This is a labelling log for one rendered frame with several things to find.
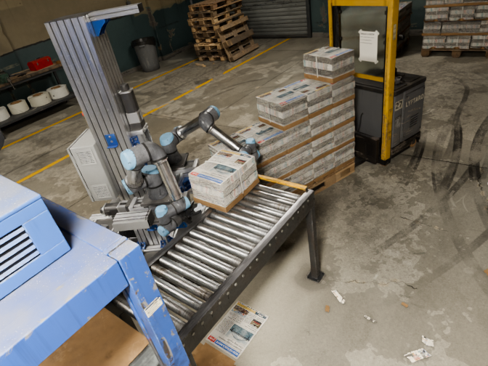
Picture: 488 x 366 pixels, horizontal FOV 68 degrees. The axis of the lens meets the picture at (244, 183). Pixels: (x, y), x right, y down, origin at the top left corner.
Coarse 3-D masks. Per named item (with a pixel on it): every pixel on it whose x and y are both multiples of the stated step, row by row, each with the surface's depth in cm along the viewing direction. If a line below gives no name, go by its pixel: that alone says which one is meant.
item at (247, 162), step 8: (216, 152) 254; (224, 152) 252; (232, 152) 250; (240, 152) 249; (216, 160) 246; (224, 160) 244; (232, 160) 242; (240, 160) 240; (248, 160) 239; (248, 168) 241; (256, 168) 249; (248, 176) 244; (256, 176) 252; (248, 184) 246
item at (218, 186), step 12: (204, 168) 238; (216, 168) 237; (192, 180) 236; (204, 180) 228; (216, 180) 224; (228, 180) 225; (204, 192) 236; (216, 192) 228; (228, 192) 229; (216, 204) 234; (228, 204) 232
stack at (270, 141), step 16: (256, 128) 328; (272, 128) 322; (304, 128) 325; (320, 128) 336; (240, 144) 306; (256, 144) 305; (272, 144) 311; (288, 144) 321; (320, 144) 345; (256, 160) 306; (288, 160) 328; (304, 160) 340; (320, 160) 353; (272, 176) 325; (288, 176) 337; (304, 176) 348
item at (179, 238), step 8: (208, 208) 240; (200, 216) 235; (208, 216) 236; (192, 224) 229; (184, 232) 223; (176, 240) 218; (168, 248) 213; (152, 256) 210; (160, 256) 209; (160, 264) 210; (152, 272) 206; (112, 304) 188; (112, 312) 189; (120, 312) 193
